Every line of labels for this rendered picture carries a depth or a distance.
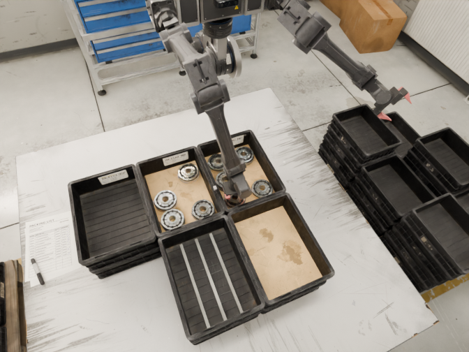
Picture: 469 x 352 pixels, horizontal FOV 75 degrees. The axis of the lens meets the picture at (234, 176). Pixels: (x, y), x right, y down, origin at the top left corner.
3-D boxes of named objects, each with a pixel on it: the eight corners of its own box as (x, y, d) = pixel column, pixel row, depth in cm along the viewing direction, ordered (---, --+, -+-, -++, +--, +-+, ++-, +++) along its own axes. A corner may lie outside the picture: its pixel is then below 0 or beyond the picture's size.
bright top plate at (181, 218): (158, 213, 136) (158, 212, 136) (180, 206, 139) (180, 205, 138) (164, 233, 131) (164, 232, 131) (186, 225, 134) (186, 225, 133)
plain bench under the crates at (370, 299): (68, 212, 228) (15, 156, 169) (259, 149, 268) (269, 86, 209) (109, 485, 149) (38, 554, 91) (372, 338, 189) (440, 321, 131)
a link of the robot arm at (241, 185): (241, 156, 120) (222, 165, 119) (254, 179, 114) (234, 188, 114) (245, 171, 130) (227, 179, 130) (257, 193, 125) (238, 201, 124)
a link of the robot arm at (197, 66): (216, 52, 80) (180, 67, 80) (229, 97, 89) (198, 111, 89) (181, 19, 114) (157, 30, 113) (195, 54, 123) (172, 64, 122)
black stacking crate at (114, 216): (77, 195, 145) (68, 183, 135) (139, 177, 152) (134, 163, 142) (90, 274, 125) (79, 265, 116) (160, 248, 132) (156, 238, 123)
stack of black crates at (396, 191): (343, 192, 230) (361, 166, 202) (375, 179, 237) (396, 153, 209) (377, 238, 210) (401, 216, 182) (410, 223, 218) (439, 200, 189)
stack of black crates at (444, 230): (377, 239, 210) (410, 209, 173) (410, 223, 218) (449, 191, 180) (417, 295, 191) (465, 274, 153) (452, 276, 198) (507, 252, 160)
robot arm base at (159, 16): (176, 27, 124) (172, -4, 114) (182, 38, 120) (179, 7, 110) (155, 31, 122) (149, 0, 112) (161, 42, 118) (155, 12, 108)
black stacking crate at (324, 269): (226, 225, 140) (226, 214, 130) (283, 204, 147) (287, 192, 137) (263, 311, 120) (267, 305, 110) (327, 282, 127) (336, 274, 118)
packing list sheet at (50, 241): (21, 224, 148) (20, 223, 147) (71, 207, 153) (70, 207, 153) (25, 289, 131) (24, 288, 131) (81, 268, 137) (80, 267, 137)
